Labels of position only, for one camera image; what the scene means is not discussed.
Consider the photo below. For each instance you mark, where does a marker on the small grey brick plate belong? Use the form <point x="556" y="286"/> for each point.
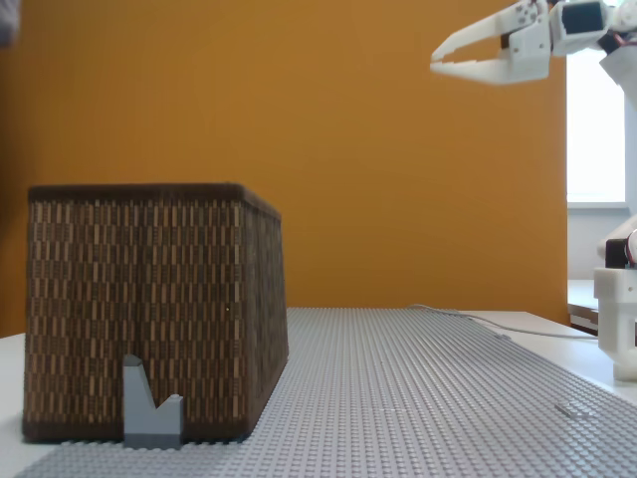
<point x="573" y="409"/>

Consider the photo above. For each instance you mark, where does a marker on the grey studded baseplate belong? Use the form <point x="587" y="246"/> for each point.
<point x="398" y="348"/>
<point x="398" y="448"/>

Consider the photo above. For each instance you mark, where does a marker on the grey brick bracket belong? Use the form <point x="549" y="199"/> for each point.
<point x="144" y="418"/>

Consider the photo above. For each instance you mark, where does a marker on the orange partition panel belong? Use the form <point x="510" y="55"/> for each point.
<point x="348" y="174"/>

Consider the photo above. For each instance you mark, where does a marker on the brown woven bin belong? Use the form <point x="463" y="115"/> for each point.
<point x="149" y="274"/>

